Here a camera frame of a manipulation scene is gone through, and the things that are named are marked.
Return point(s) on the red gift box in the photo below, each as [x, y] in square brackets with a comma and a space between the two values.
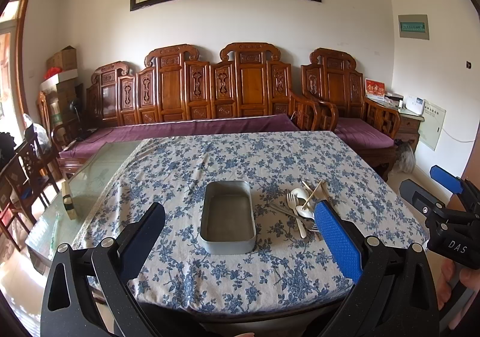
[375, 89]

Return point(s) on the purple armchair cushion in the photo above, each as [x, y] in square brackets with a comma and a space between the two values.
[358, 134]

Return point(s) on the white device on side table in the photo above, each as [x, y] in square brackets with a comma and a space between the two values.
[414, 104]

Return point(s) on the stacked cardboard boxes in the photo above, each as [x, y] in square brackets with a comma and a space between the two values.
[58, 88]

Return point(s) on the grey metal tray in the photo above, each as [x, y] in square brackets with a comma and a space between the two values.
[228, 225]

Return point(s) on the carved wooden sofa bench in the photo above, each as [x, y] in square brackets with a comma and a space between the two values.
[177, 86]

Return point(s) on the wooden chopstick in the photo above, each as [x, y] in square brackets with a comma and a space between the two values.
[312, 193]

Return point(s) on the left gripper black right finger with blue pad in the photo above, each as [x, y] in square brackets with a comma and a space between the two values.
[393, 290]

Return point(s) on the metal knife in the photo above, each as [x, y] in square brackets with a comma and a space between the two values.
[282, 210]

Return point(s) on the purple bench cushion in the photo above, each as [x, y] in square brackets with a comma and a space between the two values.
[85, 149]

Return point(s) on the white plastic spoon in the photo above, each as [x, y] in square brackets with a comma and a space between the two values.
[305, 212]

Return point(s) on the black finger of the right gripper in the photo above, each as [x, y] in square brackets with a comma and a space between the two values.
[423, 201]

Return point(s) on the wooden side table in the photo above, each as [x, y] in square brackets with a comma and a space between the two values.
[409, 129]

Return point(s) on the grey electrical box cover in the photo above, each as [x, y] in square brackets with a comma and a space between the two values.
[414, 26]

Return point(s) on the white plastic fork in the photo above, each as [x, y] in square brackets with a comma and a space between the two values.
[291, 202]

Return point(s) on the blue floral tablecloth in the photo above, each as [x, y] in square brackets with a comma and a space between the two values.
[284, 272]

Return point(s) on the white ladle spoon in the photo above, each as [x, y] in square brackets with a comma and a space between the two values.
[300, 196]

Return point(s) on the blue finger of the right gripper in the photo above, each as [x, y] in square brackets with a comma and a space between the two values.
[446, 174]

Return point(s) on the light chopstick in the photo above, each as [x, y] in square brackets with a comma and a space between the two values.
[320, 192]

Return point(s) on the white wall panel board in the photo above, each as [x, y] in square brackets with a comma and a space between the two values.
[430, 129]

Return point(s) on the carved wooden armchair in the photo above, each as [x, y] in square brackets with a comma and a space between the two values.
[331, 79]

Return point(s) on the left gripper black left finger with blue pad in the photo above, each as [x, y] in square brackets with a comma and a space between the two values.
[68, 307]

